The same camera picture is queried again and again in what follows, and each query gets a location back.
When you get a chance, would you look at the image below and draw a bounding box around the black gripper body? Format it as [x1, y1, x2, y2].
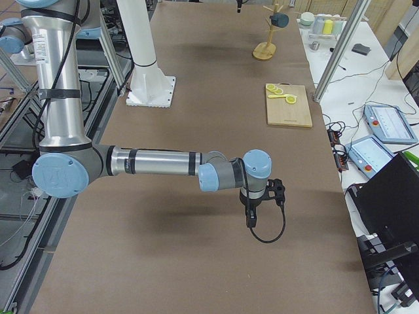
[239, 194, 262, 228]

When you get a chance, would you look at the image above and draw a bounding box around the dark teal cup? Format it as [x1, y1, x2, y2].
[270, 12, 289, 28]

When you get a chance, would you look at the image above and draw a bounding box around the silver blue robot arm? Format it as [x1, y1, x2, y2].
[1, 1, 126, 66]
[20, 1, 272, 228]

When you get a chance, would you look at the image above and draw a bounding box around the wooden cup storage rack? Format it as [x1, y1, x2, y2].
[252, 2, 285, 61]

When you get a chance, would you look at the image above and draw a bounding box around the grey cup on tray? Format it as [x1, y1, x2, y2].
[312, 16, 325, 34]

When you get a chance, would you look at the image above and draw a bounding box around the yellow cup on tray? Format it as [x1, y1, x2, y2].
[322, 19, 333, 35]

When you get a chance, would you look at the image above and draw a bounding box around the mint green bowl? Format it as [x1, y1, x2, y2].
[300, 12, 315, 27]

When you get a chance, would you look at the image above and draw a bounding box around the lemon slice stack left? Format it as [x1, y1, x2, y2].
[265, 84, 283, 95]

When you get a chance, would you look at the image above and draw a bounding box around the wooden cutting board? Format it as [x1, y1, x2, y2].
[265, 83, 312, 128]

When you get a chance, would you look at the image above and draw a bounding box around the yellow plastic knife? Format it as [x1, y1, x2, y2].
[267, 94, 290, 98]

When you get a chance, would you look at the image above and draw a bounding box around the black power strip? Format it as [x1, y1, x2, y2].
[327, 128, 348, 173]

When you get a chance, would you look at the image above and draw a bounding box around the lemon slice near knife tip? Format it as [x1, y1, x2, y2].
[285, 94, 297, 104]

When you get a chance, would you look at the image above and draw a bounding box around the black flat pad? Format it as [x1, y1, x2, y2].
[352, 43, 371, 56]

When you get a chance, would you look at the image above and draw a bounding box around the lower teach pendant tablet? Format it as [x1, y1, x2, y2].
[345, 135, 395, 179]

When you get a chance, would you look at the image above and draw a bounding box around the teach pendant tablet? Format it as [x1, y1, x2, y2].
[345, 135, 395, 179]
[364, 105, 418, 145]

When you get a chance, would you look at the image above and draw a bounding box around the upper teach pendant tablet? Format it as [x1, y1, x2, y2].
[364, 105, 418, 145]

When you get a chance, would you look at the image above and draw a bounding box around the black camera cable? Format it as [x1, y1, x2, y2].
[245, 202, 286, 243]

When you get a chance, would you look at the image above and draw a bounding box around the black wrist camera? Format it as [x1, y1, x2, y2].
[263, 179, 285, 207]

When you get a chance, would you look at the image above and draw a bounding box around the aluminium frame post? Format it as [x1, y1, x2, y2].
[313, 0, 371, 103]

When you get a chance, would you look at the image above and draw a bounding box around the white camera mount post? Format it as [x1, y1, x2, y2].
[117, 0, 176, 108]

